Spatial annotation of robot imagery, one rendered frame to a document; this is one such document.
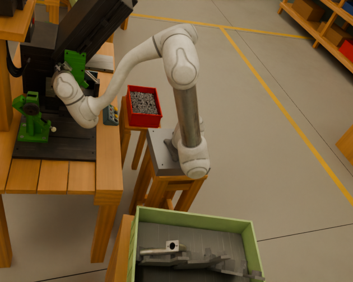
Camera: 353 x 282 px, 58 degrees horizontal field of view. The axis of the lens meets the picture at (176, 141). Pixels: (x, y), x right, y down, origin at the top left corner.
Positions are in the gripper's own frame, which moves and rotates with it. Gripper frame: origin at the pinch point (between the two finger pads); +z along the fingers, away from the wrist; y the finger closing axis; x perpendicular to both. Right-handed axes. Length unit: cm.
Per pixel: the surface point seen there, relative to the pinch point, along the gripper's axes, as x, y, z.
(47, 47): 0.6, 12.8, 10.4
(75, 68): -4.0, -4.0, 4.1
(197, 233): -5, -92, -69
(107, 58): -21.0, -15.6, 26.6
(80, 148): 20.3, -34.8, -20.2
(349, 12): -403, -275, 303
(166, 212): 0, -71, -65
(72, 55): -7.9, 2.7, 3.4
